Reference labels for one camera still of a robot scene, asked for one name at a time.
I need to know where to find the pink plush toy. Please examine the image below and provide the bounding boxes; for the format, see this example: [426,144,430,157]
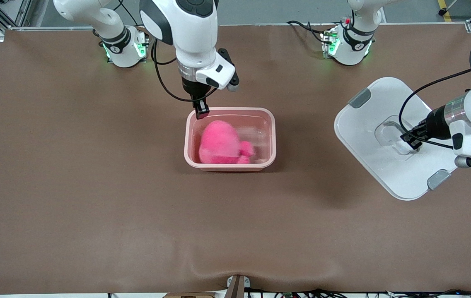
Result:
[198,120,256,165]

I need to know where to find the white box lid grey clips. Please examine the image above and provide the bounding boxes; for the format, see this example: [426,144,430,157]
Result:
[333,77,462,202]

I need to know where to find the pink plastic box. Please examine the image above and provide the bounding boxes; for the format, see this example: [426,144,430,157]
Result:
[184,107,277,173]

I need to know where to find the black caster wheel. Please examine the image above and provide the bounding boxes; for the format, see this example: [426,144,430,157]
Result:
[438,0,460,17]

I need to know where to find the brown table mat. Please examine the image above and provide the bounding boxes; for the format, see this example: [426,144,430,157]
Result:
[0,23,471,295]

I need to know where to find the brown cardboard piece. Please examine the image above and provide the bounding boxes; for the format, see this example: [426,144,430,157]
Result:
[164,292,216,298]

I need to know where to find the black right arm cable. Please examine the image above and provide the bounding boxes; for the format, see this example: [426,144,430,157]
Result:
[151,39,220,103]

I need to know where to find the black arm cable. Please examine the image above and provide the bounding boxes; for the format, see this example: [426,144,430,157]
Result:
[151,39,220,103]
[399,68,471,151]

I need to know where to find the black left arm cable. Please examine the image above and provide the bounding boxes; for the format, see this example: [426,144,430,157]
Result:
[399,68,471,151]

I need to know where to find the silver table edge rail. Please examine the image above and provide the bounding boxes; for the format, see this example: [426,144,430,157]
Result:
[7,22,468,31]

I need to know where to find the black left base cables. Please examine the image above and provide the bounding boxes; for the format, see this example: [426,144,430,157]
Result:
[287,20,329,44]

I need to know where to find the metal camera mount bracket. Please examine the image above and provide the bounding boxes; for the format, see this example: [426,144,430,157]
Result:
[226,274,251,298]

